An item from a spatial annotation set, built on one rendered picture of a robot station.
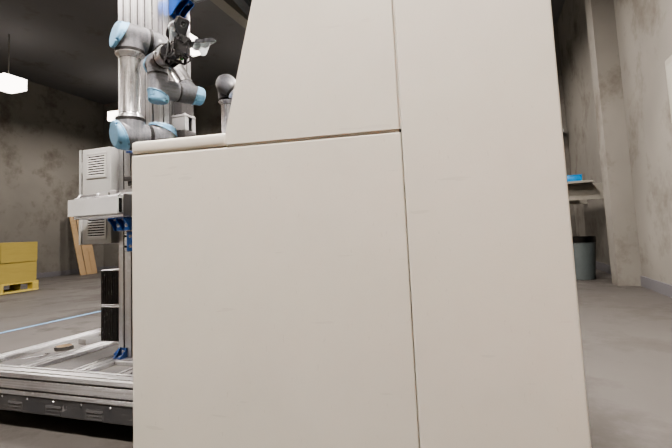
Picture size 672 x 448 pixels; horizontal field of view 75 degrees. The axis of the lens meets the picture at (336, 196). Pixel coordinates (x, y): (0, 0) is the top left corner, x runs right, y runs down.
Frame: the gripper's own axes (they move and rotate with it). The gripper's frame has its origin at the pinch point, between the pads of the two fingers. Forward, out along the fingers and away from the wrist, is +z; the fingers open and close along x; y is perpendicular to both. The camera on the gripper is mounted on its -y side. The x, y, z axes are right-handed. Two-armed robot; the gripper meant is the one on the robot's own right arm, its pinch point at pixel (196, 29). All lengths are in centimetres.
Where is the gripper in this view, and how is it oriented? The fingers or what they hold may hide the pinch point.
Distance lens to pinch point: 161.7
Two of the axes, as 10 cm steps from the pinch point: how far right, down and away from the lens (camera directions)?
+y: -0.5, 9.8, -1.8
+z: 7.1, -0.9, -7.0
